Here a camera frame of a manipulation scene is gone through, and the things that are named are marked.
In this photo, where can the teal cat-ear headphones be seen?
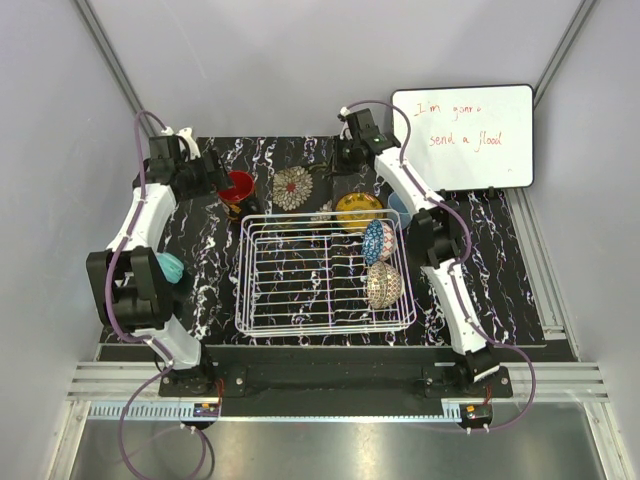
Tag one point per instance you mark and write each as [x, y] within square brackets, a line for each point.
[171, 267]

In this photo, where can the white whiteboard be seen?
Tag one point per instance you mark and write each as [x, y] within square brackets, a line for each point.
[468, 138]

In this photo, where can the black marble mat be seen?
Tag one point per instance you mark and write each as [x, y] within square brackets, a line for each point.
[200, 234]

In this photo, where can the blue patterned bowl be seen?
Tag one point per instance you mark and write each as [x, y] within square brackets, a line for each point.
[379, 242]

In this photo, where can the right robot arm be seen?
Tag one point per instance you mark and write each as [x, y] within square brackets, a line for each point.
[438, 241]

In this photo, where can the white wire dish rack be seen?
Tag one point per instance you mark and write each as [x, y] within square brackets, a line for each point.
[302, 278]

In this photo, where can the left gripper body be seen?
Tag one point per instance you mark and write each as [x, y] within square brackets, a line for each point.
[197, 179]

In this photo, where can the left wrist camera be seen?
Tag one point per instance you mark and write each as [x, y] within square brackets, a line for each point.
[184, 133]

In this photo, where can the red and black mug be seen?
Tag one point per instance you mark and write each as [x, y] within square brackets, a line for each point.
[240, 200]

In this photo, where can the yellow patterned bowl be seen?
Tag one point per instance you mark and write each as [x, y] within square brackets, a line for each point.
[355, 210]

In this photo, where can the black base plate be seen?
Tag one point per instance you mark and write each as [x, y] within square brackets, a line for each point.
[325, 382]

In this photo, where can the black floral square plate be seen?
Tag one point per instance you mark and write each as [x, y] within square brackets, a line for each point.
[302, 189]

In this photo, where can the light blue cup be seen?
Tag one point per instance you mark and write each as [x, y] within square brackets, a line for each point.
[395, 203]

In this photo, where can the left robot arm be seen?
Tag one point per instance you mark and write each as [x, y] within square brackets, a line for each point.
[136, 287]

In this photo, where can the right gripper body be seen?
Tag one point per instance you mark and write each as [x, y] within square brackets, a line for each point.
[345, 160]

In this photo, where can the brown patterned bowl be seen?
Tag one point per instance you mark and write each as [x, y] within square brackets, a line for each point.
[385, 285]

